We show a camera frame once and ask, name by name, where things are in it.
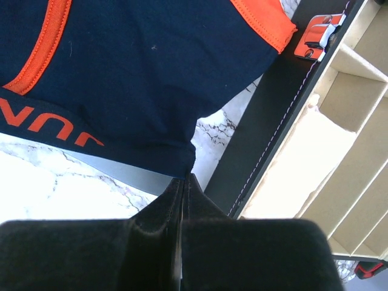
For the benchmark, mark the cream rolled underwear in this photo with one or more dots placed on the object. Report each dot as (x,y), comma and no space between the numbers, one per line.
(313,148)

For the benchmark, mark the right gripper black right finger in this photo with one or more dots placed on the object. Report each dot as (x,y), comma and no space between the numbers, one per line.
(221,253)

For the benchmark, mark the navy orange underwear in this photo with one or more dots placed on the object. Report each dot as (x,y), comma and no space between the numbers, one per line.
(128,80)

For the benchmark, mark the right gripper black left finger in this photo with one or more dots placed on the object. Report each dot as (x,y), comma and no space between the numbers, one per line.
(138,253)

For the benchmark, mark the black compartment organizer box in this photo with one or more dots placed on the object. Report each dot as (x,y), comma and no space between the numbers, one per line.
(340,53)

